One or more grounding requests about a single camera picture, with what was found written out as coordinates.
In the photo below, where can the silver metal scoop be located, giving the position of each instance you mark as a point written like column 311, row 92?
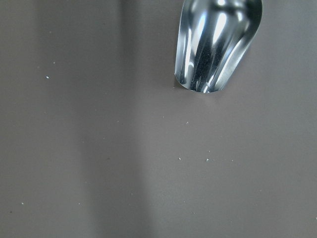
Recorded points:
column 213, row 37

